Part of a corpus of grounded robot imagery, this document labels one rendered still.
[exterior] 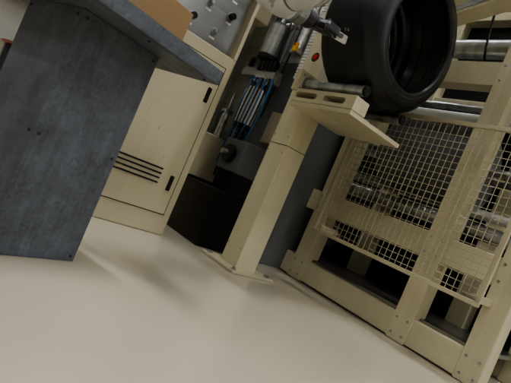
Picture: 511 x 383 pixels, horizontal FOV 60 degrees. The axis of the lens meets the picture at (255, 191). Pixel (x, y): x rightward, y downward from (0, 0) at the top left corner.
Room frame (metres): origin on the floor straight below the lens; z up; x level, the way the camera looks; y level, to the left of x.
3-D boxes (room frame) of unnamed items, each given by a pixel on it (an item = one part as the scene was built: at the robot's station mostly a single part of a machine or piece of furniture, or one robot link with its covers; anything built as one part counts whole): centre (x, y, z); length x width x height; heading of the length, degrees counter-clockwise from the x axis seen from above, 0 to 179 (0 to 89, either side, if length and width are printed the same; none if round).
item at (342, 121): (1.96, -0.24, 0.80); 0.37 x 0.36 x 0.02; 130
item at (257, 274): (2.14, -0.06, 0.01); 0.27 x 0.27 x 0.02; 40
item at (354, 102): (1.87, -0.13, 0.84); 0.36 x 0.09 x 0.06; 40
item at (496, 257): (2.00, -0.64, 0.65); 0.90 x 0.02 x 0.70; 40
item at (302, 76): (2.10, -0.12, 0.90); 0.40 x 0.03 x 0.10; 130
